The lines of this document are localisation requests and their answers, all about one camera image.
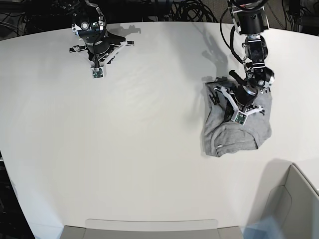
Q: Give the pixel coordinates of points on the grey bin at bottom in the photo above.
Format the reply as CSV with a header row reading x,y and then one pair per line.
x,y
110,229

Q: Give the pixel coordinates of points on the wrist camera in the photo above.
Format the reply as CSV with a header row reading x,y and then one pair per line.
x,y
239,117
98,73

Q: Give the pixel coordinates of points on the grey T-shirt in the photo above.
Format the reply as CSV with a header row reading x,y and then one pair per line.
x,y
221,135

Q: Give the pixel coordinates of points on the grey bin at right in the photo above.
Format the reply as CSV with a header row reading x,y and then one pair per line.
x,y
295,206

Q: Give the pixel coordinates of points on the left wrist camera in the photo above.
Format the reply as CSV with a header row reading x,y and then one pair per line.
x,y
239,117

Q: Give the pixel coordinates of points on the blue translucent object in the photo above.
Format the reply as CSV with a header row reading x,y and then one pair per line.
x,y
266,228

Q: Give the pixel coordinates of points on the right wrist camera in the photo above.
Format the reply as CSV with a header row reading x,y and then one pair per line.
x,y
98,73

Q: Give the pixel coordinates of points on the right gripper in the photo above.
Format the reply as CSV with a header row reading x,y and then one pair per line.
x,y
102,51

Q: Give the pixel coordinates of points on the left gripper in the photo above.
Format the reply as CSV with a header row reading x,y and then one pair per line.
x,y
237,99

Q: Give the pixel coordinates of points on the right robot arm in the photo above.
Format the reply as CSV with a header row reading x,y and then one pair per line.
x,y
89,24

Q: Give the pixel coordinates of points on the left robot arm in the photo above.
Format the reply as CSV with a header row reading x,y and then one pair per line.
x,y
250,20

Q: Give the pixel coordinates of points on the grey bin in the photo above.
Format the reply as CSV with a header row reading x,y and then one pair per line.
x,y
110,229
295,206

